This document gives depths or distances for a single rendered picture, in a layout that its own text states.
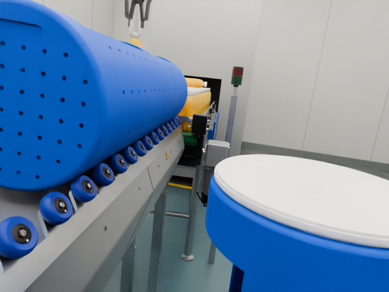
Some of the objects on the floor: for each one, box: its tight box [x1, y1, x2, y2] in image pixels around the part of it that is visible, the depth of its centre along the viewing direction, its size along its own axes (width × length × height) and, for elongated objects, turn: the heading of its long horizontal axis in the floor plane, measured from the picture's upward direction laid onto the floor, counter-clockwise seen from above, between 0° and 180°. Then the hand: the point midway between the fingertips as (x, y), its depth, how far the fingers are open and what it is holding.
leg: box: [147, 191, 167, 292], centre depth 141 cm, size 6×6×63 cm
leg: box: [120, 237, 135, 292], centre depth 142 cm, size 6×6×63 cm
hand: (135, 28), depth 138 cm, fingers closed on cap, 4 cm apart
